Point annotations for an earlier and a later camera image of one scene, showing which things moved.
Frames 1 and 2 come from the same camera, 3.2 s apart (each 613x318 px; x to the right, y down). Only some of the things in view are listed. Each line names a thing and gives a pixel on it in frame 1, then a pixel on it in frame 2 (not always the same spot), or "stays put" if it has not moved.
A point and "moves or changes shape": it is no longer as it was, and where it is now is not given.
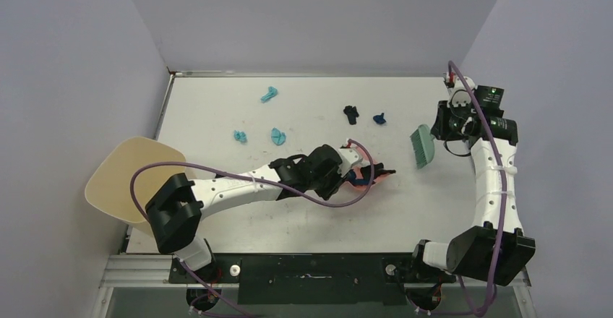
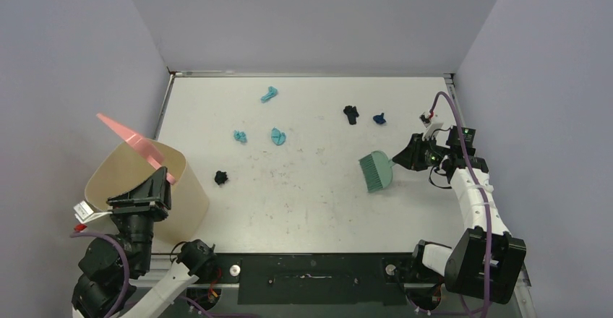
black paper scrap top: [351, 113] stays put
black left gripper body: [324, 186] -> [140, 212]
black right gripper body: [441, 127] -> [423, 152]
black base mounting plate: [319, 279] stays put
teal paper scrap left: [240, 136] stays put
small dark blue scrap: [379, 118] stays put
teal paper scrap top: [271, 92] stays put
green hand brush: [423, 144] moves or changes shape
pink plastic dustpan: [356, 170] -> [133, 138]
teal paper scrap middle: [277, 137] stays put
